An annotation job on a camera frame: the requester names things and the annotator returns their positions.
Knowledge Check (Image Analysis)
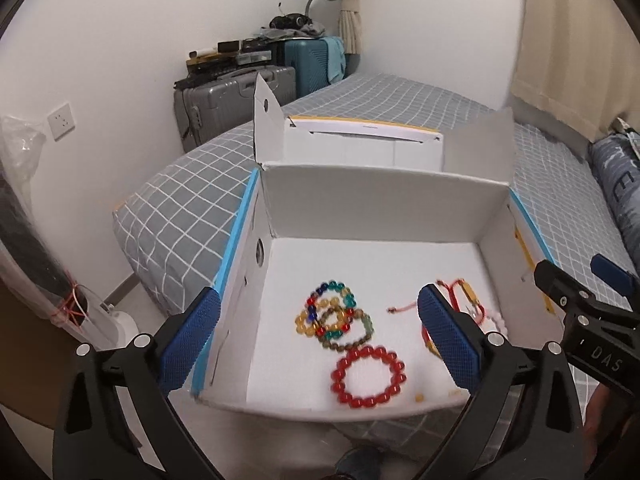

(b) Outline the white cardboard box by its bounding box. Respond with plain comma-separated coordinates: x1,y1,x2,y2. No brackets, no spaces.
192,71,563,423

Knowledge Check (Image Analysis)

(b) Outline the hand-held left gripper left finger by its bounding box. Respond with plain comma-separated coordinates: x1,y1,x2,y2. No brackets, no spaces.
51,286,236,480

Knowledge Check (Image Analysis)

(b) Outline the white wall socket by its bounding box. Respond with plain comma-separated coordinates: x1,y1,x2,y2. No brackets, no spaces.
47,101,76,141

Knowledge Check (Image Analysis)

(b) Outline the blue lettered pillow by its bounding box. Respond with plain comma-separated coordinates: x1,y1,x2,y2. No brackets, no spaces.
587,132,640,271

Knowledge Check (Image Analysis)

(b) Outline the person's right hand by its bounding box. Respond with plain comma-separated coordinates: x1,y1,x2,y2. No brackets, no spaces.
585,385,640,461

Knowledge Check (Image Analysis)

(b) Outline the multicolour bead bracelet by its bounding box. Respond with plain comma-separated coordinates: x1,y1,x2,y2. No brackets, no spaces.
306,282,357,341

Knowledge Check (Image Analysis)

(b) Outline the red bead bracelet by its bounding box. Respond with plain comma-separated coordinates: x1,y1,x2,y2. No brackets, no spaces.
331,345,407,408

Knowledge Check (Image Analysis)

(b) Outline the tied cream curtain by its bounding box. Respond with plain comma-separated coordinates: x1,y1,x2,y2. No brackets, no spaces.
336,0,362,56

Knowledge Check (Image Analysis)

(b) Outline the grey suitcase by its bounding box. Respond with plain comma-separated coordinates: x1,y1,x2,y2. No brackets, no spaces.
173,65,298,153

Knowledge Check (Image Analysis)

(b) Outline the white appliance base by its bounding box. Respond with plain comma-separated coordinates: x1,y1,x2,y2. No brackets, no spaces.
80,305,141,353

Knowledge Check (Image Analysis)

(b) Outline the brown bead bracelet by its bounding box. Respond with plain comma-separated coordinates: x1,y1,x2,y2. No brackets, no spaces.
316,305,375,353

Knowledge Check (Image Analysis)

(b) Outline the light blue towel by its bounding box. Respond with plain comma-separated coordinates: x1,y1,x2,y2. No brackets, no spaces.
326,37,347,83

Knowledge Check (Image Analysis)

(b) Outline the pale pink bead bracelet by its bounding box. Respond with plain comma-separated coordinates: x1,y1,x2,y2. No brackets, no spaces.
482,312,510,341

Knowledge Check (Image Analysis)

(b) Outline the clear plastic bag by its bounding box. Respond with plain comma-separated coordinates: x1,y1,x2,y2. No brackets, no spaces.
0,115,106,351

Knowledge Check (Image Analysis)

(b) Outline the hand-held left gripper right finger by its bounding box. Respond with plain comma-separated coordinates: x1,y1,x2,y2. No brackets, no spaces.
417,283,587,480

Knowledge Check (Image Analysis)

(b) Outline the wide cream curtain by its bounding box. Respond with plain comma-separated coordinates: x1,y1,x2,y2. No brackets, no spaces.
510,0,640,143

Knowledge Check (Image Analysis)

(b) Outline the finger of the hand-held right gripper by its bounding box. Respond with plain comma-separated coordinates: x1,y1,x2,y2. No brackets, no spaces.
533,260,602,319
590,254,640,311

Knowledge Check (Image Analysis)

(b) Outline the pile of small boxes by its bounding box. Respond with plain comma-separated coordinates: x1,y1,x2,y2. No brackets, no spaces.
185,39,273,81

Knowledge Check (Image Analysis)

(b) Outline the teal suitcase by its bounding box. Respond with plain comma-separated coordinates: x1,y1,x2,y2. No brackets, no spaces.
284,36,346,101

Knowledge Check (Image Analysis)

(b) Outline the dark clothes pile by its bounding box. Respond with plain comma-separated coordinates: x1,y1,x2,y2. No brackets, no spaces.
269,12,326,39

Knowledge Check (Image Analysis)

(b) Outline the yellow bead bracelet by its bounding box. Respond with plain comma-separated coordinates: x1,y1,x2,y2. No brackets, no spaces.
294,295,346,338

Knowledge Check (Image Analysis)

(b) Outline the red and yellow cord bracelet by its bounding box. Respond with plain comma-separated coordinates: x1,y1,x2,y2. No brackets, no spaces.
387,280,488,328

